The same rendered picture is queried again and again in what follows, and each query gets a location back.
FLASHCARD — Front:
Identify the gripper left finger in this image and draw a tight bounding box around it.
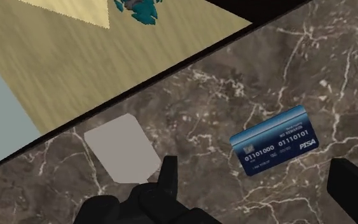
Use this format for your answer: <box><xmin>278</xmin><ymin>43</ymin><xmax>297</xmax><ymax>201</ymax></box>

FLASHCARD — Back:
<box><xmin>74</xmin><ymin>155</ymin><xmax>223</xmax><ymax>224</ymax></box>

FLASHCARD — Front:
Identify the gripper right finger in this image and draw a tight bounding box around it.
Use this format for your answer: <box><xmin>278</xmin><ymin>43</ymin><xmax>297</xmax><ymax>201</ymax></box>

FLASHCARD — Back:
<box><xmin>326</xmin><ymin>157</ymin><xmax>358</xmax><ymax>224</ymax></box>

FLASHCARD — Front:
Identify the plain grey card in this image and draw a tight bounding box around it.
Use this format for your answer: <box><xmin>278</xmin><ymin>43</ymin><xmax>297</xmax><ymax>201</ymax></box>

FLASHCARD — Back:
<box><xmin>83</xmin><ymin>113</ymin><xmax>162</xmax><ymax>185</ymax></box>

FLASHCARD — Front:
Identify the blue bank card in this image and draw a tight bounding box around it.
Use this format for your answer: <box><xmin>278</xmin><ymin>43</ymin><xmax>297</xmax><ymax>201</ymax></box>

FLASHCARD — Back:
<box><xmin>229</xmin><ymin>104</ymin><xmax>320</xmax><ymax>177</ymax></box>

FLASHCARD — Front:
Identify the teal leafy plant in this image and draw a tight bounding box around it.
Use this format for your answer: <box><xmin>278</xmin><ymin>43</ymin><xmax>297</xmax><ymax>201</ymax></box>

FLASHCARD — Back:
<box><xmin>113</xmin><ymin>0</ymin><xmax>163</xmax><ymax>26</ymax></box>

